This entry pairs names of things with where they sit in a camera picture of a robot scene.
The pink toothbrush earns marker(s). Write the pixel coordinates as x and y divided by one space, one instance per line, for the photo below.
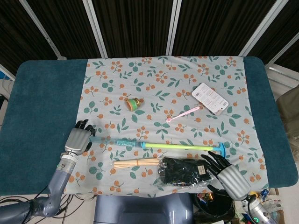
182 114

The floral leaf fruit tablecloth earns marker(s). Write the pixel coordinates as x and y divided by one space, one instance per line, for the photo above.
163 77

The small green orange toy pot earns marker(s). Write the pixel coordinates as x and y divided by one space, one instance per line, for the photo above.
133 104

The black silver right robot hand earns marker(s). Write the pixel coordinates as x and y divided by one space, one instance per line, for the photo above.
233 180

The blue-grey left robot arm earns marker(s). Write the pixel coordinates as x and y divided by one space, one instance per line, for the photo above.
60 173

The white printed package card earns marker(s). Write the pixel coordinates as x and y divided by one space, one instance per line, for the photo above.
210 98

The green blue toy syringe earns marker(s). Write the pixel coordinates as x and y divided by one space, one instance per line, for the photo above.
177 146

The teal plush table cover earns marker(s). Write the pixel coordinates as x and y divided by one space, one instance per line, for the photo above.
46 98

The dark folding partition screen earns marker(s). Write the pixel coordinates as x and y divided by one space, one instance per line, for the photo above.
135 25

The bundle of wooden sticks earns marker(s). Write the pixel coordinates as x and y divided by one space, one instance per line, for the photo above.
133 162

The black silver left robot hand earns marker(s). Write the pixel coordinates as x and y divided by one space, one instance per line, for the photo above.
76 141

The olive fabric bag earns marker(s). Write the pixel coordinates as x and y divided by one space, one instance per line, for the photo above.
289 116

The black gloves in plastic bag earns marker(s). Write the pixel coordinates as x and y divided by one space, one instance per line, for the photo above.
180 172

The blue-grey robot torso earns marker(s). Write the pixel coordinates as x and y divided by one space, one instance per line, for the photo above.
142 210

